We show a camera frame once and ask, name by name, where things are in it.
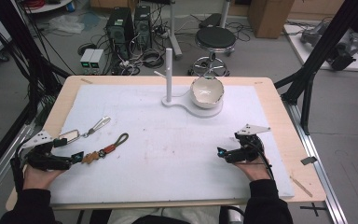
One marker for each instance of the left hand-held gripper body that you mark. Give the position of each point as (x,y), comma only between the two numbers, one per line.
(40,158)

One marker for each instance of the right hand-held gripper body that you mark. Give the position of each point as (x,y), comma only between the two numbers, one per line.
(248,152)

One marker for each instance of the white key stand with peg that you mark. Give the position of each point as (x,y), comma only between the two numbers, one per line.
(168,77)

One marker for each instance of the person's left hand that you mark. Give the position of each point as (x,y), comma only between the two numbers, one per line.
(38,178)

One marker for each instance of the person's right hand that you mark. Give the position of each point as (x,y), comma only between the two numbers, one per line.
(254,171)

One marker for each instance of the wooden table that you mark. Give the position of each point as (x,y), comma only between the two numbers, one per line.
(279,102)

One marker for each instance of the white ceramic bowl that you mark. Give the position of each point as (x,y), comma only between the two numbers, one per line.
(206,93)

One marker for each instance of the white foam mat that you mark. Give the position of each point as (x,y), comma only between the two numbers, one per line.
(167,149)

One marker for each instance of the black tape piece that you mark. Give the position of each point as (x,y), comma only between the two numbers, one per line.
(308,160)

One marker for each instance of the thin wooden stick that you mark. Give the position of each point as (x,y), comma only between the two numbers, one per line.
(301,186)

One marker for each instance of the grey bench power supply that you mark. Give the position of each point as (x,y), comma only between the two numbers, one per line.
(97,60)
(86,60)

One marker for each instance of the black tape cross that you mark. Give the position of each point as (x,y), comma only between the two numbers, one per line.
(314,209)

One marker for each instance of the black round stool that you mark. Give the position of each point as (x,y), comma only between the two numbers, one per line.
(215,38)

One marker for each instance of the white floor board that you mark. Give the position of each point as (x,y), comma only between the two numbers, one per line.
(304,53)

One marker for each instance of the clear plastic bag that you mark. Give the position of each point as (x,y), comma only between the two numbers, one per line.
(65,24)

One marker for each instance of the black foot pedal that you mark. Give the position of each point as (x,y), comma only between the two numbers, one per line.
(209,21)

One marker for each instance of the brown cardboard box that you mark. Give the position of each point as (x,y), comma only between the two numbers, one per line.
(270,17)

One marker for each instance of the white metal desk leg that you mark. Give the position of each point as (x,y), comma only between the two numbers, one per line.
(174,31)

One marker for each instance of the large black computer tower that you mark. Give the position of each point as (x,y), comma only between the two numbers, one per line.
(119,31)

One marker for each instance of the grey machine on board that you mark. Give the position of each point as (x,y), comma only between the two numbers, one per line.
(341,46)

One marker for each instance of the white round table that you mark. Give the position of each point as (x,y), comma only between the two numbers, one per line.
(49,6)

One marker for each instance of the slim black computer tower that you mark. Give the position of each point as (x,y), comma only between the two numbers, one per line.
(142,26)

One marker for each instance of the aluminium rail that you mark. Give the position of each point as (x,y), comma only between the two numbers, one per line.
(317,174)
(0,168)

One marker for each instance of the white metal post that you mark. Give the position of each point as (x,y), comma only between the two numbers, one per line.
(225,12)

